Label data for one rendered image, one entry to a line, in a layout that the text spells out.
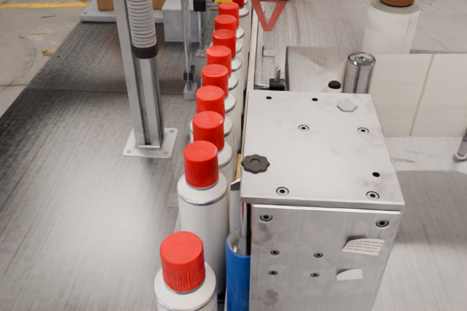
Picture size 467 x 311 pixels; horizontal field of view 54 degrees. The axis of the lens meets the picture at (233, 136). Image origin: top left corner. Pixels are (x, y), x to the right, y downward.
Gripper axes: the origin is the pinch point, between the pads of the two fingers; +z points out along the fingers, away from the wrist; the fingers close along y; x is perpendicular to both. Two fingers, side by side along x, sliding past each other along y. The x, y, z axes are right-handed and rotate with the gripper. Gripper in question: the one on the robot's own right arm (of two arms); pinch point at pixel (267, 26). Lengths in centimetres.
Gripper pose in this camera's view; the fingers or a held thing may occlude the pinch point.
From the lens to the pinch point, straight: 85.2
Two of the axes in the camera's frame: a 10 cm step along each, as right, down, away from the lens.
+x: -10.0, -0.4, 0.5
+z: 0.0, 7.9, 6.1
